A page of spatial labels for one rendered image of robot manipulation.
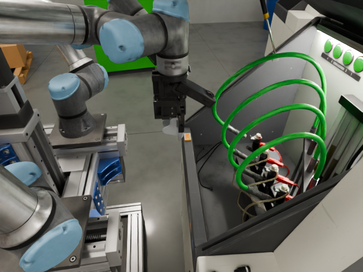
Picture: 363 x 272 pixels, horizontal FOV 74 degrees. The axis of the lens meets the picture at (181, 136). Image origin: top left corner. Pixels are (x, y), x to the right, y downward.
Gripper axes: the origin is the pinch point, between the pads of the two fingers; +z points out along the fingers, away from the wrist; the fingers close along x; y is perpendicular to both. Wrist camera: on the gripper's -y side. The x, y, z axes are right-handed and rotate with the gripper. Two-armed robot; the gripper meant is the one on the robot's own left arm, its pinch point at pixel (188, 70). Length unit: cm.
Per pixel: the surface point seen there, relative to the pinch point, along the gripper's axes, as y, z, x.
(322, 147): -19.0, 33.7, 29.1
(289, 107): -18.4, 22.3, 24.2
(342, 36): -44, 25, -5
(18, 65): 260, -169, -271
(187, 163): 25.6, 28.9, -0.5
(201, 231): 24, 39, 29
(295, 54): -28.3, 16.1, 9.4
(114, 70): 152, -62, -293
